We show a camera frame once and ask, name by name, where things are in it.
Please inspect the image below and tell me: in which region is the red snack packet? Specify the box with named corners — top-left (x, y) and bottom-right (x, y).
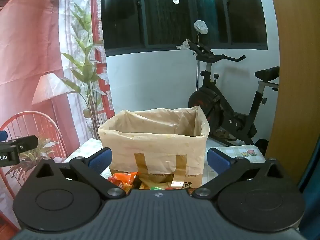
top-left (107, 172), bottom-right (138, 193)

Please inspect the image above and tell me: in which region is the crumpled white tissue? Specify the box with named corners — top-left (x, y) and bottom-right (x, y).
top-left (176, 39), bottom-right (192, 50)

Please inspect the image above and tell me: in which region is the dark teal cloth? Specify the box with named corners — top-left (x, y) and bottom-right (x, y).
top-left (297, 137), bottom-right (320, 194)

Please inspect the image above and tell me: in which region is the wooden board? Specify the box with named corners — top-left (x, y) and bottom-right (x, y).
top-left (265, 0), bottom-right (320, 183)

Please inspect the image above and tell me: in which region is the cardboard box with plastic liner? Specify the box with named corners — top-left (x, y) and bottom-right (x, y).
top-left (97, 106), bottom-right (210, 190)

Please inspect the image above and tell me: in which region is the black exercise bike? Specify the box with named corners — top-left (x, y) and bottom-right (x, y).
top-left (187, 40), bottom-right (280, 147)

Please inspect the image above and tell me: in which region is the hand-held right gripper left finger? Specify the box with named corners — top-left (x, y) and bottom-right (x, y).
top-left (32, 147), bottom-right (125, 200)

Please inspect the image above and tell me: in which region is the white plastic bag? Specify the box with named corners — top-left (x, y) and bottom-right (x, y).
top-left (194, 20), bottom-right (208, 35)

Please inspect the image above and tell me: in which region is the brown sandal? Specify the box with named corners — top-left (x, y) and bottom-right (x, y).
top-left (212, 129), bottom-right (238, 142)

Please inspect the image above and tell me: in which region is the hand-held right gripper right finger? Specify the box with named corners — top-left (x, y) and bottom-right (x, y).
top-left (191, 147), bottom-right (288, 200)

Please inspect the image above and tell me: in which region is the black bag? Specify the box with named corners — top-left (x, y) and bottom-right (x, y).
top-left (255, 139), bottom-right (269, 155)

